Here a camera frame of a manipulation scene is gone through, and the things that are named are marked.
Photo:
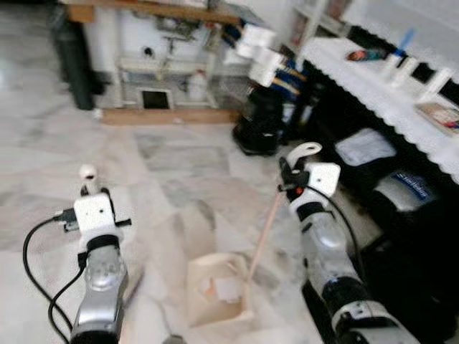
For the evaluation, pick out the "wooden broom with white grip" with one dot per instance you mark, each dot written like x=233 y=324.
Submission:
x=88 y=176

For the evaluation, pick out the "black backpack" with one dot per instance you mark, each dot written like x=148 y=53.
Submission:
x=258 y=122

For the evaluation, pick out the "white plastic bag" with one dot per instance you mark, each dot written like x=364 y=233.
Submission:
x=366 y=147

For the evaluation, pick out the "blue yellow striped bag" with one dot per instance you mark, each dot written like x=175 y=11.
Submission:
x=292 y=79

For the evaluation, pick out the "long wooden board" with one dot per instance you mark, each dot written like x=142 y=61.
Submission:
x=168 y=116

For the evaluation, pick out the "small black framed panel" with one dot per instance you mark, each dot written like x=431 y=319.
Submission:
x=155 y=99

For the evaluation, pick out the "blue white plastic pack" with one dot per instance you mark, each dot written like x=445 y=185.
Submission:
x=405 y=190

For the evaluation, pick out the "white paper roll pack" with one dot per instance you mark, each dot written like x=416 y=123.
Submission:
x=262 y=57

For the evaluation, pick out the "table with white lace cloth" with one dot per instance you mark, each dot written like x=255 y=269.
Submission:
x=387 y=100

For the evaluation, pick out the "colourful flat book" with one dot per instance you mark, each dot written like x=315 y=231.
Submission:
x=441 y=118

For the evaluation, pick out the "white plastic jug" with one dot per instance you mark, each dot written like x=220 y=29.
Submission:
x=197 y=86

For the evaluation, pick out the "dark bottle with red label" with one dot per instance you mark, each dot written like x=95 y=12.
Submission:
x=366 y=55

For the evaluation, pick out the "tall black bag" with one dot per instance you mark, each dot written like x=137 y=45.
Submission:
x=72 y=57

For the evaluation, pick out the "white bottle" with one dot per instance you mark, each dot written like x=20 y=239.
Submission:
x=410 y=72
x=440 y=84

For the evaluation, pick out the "metal shelf rack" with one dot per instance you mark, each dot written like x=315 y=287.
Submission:
x=165 y=57

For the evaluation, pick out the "blue plastic stick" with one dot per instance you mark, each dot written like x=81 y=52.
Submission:
x=407 y=39

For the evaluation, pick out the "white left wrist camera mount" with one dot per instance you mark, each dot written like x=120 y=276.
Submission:
x=93 y=213

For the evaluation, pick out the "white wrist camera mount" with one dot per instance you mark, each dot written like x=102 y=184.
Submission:
x=93 y=213
x=324 y=179

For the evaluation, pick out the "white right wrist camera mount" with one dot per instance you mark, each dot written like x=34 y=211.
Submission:
x=324 y=179

